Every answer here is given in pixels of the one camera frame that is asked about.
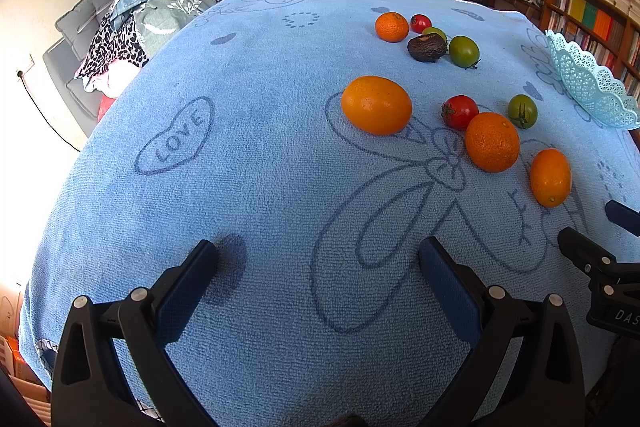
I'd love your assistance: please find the large green tomato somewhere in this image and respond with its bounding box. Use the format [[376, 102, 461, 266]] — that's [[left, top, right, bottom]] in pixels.
[[448, 36, 480, 68]]

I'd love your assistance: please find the pile of clothes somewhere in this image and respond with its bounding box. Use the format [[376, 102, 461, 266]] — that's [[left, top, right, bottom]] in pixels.
[[74, 0, 222, 119]]

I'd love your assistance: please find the round textured orange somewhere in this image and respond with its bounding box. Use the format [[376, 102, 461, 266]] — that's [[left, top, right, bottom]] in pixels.
[[464, 112, 520, 173]]

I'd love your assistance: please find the small green tomato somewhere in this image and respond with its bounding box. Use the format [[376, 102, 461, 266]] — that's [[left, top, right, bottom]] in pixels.
[[421, 26, 448, 43]]

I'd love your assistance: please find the light blue lace basket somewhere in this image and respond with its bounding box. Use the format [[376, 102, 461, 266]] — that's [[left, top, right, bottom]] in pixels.
[[544, 29, 639, 130]]

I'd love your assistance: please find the wooden bookshelf with books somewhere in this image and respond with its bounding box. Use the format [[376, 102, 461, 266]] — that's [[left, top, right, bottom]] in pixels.
[[540, 0, 639, 98]]

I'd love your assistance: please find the large oval orange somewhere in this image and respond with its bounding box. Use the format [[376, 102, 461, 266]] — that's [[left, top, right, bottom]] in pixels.
[[341, 76, 412, 135]]

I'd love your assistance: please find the black power cable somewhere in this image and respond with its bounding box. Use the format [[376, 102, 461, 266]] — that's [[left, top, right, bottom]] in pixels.
[[16, 69, 83, 153]]

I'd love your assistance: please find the small mandarin orange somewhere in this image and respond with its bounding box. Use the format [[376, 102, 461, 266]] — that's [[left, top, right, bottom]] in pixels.
[[374, 12, 409, 43]]

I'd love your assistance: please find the dark brown avocado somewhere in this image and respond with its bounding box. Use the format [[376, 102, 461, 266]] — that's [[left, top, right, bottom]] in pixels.
[[407, 34, 447, 63]]

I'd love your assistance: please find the small red tomato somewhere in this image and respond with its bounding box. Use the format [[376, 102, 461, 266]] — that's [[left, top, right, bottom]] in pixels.
[[409, 14, 432, 35]]

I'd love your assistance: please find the small oval orange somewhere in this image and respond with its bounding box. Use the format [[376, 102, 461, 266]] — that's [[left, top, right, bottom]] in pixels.
[[529, 148, 573, 208]]

